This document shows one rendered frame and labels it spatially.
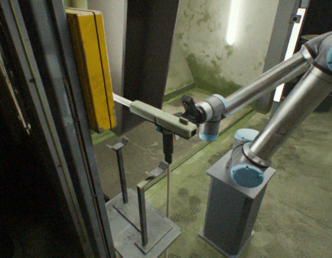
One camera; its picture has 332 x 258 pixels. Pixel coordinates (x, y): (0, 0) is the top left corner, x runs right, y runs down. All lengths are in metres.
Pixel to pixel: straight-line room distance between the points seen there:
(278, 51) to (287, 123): 2.37
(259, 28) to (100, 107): 3.03
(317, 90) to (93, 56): 0.78
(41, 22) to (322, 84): 0.88
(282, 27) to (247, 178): 2.43
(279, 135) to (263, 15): 2.47
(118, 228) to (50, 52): 0.71
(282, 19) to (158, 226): 2.85
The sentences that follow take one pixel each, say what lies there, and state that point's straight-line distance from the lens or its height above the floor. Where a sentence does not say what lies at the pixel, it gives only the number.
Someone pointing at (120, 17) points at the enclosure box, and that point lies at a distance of 1.60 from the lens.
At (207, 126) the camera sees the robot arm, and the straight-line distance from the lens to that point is 1.06.
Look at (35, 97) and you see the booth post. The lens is 1.06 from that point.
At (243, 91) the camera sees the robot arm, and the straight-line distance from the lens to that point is 1.15.
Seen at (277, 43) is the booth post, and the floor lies 0.98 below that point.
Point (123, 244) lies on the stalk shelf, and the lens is 0.95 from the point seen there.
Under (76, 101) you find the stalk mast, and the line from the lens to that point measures 0.54.
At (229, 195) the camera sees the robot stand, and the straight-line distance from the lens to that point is 1.44.
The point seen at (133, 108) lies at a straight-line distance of 0.91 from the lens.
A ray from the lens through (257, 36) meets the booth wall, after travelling 3.43.
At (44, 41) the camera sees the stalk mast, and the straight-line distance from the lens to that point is 0.49.
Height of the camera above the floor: 1.59
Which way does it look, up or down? 32 degrees down
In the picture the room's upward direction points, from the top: straight up
